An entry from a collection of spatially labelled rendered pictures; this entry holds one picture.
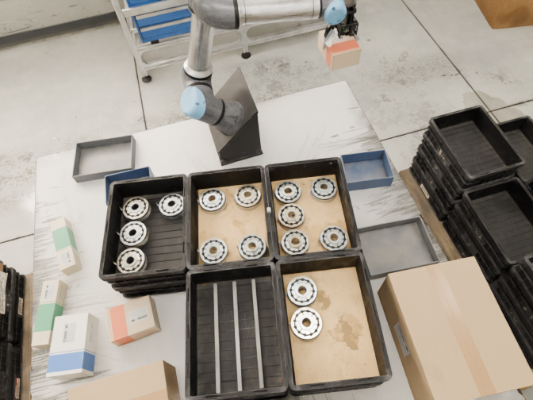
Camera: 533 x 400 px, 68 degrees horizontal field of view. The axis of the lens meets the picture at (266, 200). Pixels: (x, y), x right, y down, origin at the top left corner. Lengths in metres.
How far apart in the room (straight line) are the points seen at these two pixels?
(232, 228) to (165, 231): 0.26
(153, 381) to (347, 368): 0.60
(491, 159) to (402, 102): 1.03
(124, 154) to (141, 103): 1.30
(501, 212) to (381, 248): 0.84
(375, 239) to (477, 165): 0.82
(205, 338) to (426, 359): 0.69
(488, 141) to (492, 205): 0.34
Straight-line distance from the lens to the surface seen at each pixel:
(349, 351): 1.38
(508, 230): 2.26
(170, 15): 3.15
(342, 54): 1.69
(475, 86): 3.43
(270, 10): 1.36
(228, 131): 1.70
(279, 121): 1.98
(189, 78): 1.68
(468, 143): 2.34
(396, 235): 1.68
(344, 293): 1.42
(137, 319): 1.54
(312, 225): 1.51
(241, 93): 1.75
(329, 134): 1.93
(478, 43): 3.81
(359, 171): 1.81
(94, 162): 2.05
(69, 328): 1.62
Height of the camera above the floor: 2.17
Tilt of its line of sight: 59 degrees down
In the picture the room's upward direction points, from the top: 6 degrees counter-clockwise
